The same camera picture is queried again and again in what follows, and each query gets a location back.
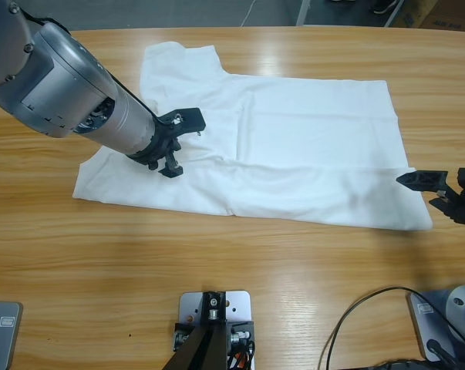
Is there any white T-shirt with black logo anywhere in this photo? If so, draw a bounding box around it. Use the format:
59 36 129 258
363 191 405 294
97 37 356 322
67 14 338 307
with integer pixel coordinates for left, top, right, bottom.
72 41 434 232

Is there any white table leg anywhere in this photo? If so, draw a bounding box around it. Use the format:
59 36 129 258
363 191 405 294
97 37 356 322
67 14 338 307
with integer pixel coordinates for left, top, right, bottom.
295 0 311 26

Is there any cardboard box with blue print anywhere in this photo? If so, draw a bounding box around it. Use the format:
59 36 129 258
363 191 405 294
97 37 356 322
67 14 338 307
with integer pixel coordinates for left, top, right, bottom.
393 0 465 31

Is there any slanted pale bar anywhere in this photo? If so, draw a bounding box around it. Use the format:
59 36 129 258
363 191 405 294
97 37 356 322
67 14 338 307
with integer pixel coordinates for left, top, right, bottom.
383 0 406 28

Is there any black shoe with white sole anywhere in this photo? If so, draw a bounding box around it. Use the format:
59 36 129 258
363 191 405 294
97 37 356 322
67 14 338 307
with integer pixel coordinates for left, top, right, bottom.
372 0 403 15

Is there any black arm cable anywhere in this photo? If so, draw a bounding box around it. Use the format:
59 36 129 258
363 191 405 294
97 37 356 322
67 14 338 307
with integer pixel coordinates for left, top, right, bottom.
22 5 160 119

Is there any black cable on table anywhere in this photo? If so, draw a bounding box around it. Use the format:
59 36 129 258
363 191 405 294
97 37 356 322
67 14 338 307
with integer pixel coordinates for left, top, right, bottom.
319 285 465 370

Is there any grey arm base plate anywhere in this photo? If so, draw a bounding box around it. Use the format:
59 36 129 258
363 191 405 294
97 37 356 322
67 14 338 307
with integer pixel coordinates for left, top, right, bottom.
0 301 24 370
406 284 465 363

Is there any white floor cable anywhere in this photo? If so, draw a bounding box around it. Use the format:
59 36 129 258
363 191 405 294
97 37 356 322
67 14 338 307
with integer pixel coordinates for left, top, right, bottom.
241 0 257 28

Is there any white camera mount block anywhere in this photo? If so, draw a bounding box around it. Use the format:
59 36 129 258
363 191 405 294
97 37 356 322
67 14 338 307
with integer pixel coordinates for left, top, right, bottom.
172 291 256 370

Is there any orange and black cable bundle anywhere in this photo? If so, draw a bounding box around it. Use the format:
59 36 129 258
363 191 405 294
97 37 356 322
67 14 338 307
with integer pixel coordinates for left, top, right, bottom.
227 341 257 370

